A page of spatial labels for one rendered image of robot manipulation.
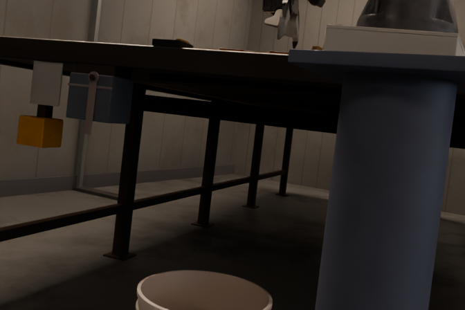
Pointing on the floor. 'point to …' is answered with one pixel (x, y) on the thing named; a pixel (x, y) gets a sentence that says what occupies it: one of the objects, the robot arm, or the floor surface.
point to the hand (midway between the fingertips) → (289, 44)
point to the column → (385, 175)
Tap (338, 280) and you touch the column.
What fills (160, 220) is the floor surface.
